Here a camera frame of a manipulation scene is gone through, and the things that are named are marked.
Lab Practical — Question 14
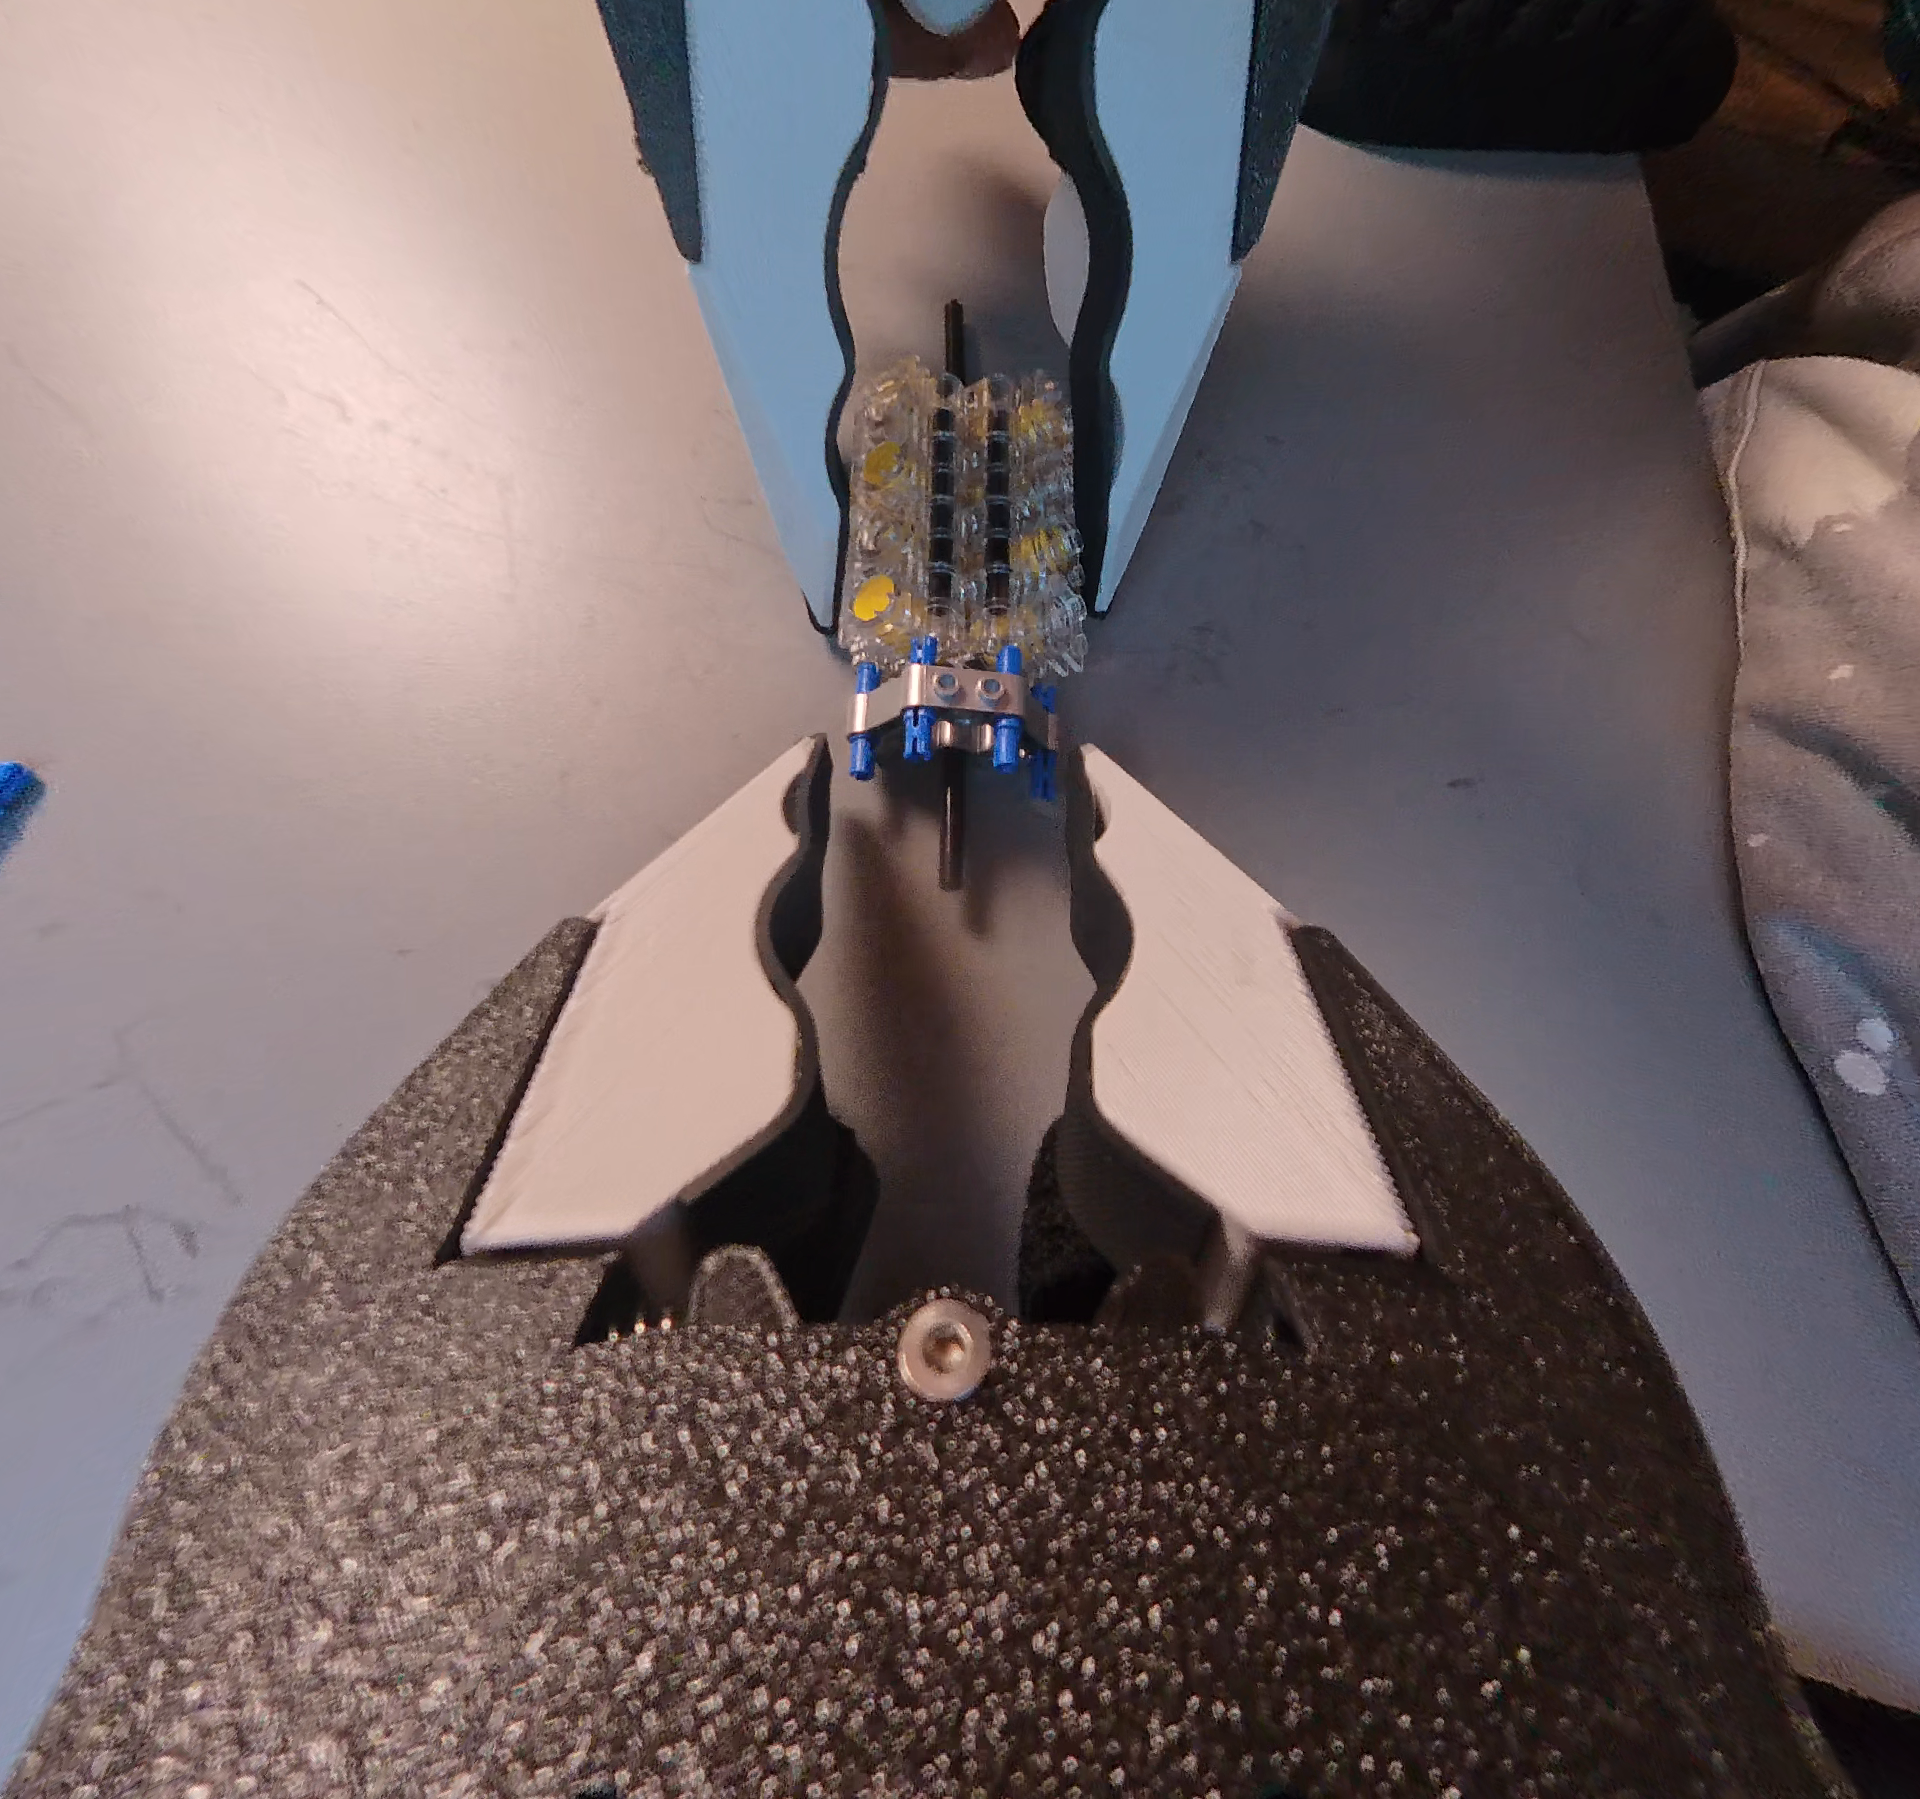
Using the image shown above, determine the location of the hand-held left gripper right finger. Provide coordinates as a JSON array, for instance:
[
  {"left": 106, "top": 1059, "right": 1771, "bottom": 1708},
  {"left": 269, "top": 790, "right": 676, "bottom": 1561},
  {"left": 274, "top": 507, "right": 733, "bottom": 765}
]
[{"left": 1066, "top": 746, "right": 1422, "bottom": 1336}]

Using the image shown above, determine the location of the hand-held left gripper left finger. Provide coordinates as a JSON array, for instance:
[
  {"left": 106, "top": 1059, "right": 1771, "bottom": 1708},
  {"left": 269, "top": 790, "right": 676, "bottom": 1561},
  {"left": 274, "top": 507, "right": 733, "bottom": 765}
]
[{"left": 458, "top": 737, "right": 835, "bottom": 1327}]

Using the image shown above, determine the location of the person's right hand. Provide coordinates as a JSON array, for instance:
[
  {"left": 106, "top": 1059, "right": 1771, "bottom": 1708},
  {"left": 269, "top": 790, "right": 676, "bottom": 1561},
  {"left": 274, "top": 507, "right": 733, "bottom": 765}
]
[{"left": 885, "top": 2, "right": 1042, "bottom": 79}]

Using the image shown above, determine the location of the black office chair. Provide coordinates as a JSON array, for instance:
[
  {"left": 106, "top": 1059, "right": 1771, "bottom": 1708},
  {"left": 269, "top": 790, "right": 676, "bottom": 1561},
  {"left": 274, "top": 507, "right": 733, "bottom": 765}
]
[{"left": 1304, "top": 0, "right": 1741, "bottom": 163}]

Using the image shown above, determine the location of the grey beam frame with holes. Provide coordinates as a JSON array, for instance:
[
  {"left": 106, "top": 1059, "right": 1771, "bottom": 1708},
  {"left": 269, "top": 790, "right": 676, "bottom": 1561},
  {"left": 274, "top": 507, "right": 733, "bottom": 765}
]
[{"left": 842, "top": 670, "right": 1066, "bottom": 770}]

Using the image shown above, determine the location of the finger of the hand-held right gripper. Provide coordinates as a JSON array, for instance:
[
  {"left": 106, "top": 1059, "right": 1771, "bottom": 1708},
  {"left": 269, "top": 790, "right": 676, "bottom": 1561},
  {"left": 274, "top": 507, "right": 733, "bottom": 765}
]
[
  {"left": 1016, "top": 0, "right": 1265, "bottom": 620},
  {"left": 679, "top": 0, "right": 890, "bottom": 629}
]

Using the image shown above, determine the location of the clear block with yellow pistons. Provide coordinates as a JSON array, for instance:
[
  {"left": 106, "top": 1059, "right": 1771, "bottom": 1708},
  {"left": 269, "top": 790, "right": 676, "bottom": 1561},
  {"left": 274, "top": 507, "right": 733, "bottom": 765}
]
[{"left": 839, "top": 356, "right": 1090, "bottom": 687}]

